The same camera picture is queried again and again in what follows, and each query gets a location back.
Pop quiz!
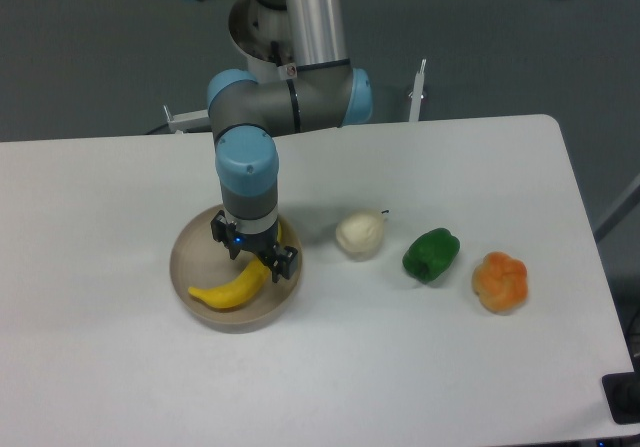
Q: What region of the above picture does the white metal bracket right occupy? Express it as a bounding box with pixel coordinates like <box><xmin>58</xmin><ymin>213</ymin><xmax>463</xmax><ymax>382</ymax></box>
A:
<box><xmin>408</xmin><ymin>58</ymin><xmax>427</xmax><ymax>122</ymax></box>

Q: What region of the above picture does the white metal bracket left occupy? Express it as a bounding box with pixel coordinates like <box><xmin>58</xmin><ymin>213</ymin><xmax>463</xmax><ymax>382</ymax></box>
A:
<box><xmin>163</xmin><ymin>105</ymin><xmax>211</xmax><ymax>133</ymax></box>

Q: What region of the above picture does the yellow banana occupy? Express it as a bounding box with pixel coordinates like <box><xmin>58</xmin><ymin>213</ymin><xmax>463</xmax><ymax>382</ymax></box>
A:
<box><xmin>187</xmin><ymin>256</ymin><xmax>272</xmax><ymax>310</ymax></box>

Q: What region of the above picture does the black device at table edge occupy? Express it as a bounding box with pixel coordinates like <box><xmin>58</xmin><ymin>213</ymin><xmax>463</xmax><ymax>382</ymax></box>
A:
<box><xmin>602</xmin><ymin>372</ymin><xmax>639</xmax><ymax>425</ymax></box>

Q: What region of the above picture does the green bell pepper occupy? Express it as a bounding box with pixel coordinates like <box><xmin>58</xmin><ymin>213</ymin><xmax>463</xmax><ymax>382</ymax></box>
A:
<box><xmin>402</xmin><ymin>228</ymin><xmax>460</xmax><ymax>284</ymax></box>

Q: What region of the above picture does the white pear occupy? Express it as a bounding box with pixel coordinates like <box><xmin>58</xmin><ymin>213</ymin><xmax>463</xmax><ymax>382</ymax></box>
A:
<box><xmin>335</xmin><ymin>209</ymin><xmax>388</xmax><ymax>261</ymax></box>

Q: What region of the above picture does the white metal bracket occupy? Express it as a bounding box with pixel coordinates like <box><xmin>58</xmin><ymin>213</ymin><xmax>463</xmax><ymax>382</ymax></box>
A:
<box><xmin>163</xmin><ymin>105</ymin><xmax>211</xmax><ymax>133</ymax></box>
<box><xmin>408</xmin><ymin>58</ymin><xmax>427</xmax><ymax>122</ymax></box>

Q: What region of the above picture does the grey metal leg right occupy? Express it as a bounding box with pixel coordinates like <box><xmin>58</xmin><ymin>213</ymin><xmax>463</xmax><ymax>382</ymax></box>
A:
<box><xmin>593</xmin><ymin>175</ymin><xmax>639</xmax><ymax>243</ymax></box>

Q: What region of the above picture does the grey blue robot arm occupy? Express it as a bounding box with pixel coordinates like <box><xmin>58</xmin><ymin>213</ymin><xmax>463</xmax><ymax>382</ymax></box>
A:
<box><xmin>192</xmin><ymin>0</ymin><xmax>373</xmax><ymax>280</ymax></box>

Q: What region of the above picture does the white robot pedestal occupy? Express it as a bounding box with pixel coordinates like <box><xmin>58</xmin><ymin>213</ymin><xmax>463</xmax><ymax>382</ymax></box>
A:
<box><xmin>228</xmin><ymin>0</ymin><xmax>298</xmax><ymax>83</ymax></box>

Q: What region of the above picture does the beige round plate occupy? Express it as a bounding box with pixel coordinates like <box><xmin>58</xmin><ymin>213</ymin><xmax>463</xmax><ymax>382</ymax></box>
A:
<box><xmin>169</xmin><ymin>205</ymin><xmax>303</xmax><ymax>333</ymax></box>

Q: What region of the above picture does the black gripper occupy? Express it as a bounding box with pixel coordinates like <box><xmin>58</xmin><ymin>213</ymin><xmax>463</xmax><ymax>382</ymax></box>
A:
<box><xmin>210</xmin><ymin>210</ymin><xmax>299</xmax><ymax>283</ymax></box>

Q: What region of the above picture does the orange bread roll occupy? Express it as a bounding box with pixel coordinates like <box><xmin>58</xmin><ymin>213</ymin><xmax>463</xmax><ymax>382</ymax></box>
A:
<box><xmin>472</xmin><ymin>251</ymin><xmax>529</xmax><ymax>314</ymax></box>

